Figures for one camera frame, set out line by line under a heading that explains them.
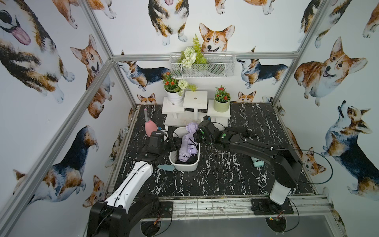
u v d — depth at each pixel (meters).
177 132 0.90
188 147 0.82
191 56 0.79
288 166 0.46
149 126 0.95
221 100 0.87
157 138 0.62
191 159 0.84
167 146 0.72
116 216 0.38
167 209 0.74
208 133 0.64
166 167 0.87
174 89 0.88
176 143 0.76
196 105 0.91
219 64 0.93
